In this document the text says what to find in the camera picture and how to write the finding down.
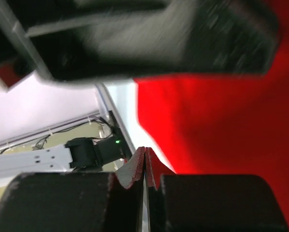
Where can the red t shirt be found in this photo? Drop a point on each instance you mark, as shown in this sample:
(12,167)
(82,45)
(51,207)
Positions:
(222,124)

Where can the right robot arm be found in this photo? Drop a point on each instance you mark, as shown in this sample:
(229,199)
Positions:
(77,155)

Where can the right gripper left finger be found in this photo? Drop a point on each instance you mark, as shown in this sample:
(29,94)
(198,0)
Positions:
(76,201)

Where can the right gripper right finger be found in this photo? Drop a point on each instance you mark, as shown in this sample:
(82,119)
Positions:
(209,202)

